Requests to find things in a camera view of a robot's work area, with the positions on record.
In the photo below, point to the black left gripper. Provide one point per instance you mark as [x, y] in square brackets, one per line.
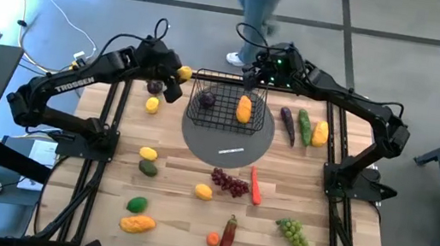
[157, 60]

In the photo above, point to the green lime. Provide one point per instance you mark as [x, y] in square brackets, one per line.
[137, 205]

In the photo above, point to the red grape bunch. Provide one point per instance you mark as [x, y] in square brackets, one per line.
[233, 185]

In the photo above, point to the green grape bunch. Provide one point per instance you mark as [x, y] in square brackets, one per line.
[294, 235]

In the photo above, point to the dark purple round fruit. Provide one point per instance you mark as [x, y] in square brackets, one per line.
[207, 99]
[154, 88]

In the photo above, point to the dark red chili pepper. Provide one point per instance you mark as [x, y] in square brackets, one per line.
[227, 238]

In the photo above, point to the person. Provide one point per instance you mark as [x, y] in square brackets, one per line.
[257, 12]

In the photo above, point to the black diagonal bar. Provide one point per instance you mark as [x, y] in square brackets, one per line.
[12, 159]

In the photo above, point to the purple eggplant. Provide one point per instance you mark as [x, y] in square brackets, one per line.
[287, 124]

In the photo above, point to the small black floor puck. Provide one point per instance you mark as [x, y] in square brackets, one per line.
[22, 22]

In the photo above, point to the yellow orange mango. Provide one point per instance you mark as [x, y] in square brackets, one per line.
[320, 133]

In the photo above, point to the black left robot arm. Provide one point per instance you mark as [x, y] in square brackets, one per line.
[74, 83]

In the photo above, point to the grey round plate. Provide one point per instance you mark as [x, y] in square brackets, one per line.
[208, 147]

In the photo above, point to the green cucumber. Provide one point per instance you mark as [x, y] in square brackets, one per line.
[305, 127]

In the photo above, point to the white plug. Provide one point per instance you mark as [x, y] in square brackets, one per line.
[80, 55]

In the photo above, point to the dark green avocado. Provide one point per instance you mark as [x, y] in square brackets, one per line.
[148, 168]

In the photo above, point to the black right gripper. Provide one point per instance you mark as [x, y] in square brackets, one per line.
[279, 69]

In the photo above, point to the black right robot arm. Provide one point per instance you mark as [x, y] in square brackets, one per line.
[390, 136]

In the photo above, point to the small orange fruit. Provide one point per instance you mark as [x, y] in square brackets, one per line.
[212, 239]

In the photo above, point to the white paper sheet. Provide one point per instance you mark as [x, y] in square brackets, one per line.
[44, 155]

